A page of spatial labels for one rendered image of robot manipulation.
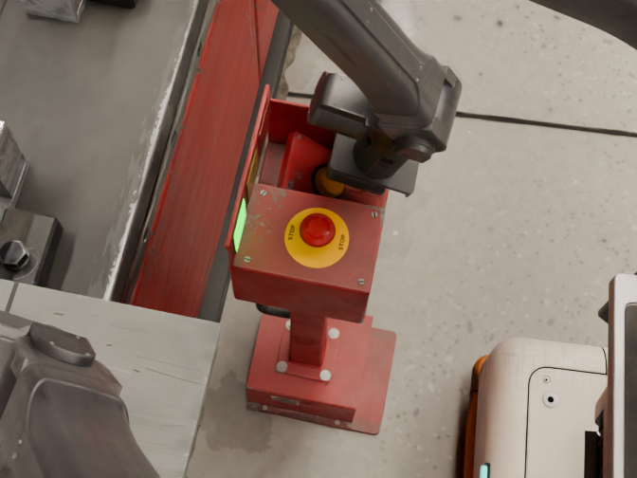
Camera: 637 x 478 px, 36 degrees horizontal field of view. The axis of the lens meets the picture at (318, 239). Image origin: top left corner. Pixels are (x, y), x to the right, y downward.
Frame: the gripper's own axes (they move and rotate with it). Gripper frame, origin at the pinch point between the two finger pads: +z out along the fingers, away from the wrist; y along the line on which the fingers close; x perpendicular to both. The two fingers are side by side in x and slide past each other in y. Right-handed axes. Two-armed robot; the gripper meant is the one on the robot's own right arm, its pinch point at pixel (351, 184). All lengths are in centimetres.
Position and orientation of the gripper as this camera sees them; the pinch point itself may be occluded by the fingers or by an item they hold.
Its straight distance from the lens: 118.9
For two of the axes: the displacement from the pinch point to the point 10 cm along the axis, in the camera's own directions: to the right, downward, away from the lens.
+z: -2.8, 3.0, 9.1
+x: -2.0, 9.1, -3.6
